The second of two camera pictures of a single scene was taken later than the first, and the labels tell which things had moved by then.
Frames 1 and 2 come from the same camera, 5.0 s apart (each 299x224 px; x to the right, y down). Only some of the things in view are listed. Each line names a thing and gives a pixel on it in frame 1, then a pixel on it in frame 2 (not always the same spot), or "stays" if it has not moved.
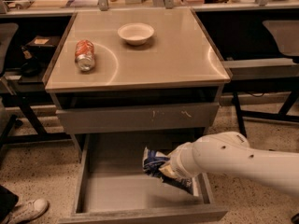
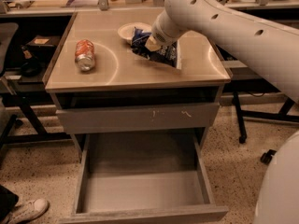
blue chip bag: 151,161 → 166,54
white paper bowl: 135,34 stays
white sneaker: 28,211 stays
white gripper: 177,164 → 165,36
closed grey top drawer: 136,118 stays
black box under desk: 43,46 stays
